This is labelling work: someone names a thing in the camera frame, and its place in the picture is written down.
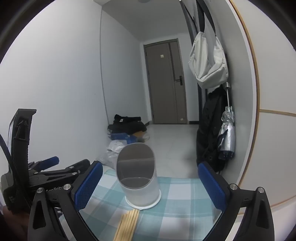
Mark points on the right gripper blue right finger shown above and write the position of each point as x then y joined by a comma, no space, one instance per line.
257,221

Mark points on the blue cardboard box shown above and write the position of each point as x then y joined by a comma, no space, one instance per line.
124,137

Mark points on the black clothes pile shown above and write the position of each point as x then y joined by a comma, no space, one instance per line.
128,125

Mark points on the white sling bag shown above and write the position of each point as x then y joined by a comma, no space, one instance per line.
209,68

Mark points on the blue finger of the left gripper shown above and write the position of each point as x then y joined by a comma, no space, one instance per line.
48,163

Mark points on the silver folded umbrella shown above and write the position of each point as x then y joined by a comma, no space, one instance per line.
226,136

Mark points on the grey entrance door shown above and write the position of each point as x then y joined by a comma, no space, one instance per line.
166,83

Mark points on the white utensil holder cup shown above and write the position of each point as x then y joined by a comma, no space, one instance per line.
137,175

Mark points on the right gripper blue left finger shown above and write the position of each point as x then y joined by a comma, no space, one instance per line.
69,199

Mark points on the wooden chopstick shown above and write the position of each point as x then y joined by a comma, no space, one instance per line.
122,231
131,224

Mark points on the black hanging jacket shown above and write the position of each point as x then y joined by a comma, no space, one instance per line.
209,127

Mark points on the grey plastic parcel bags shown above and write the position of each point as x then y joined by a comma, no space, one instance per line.
109,158

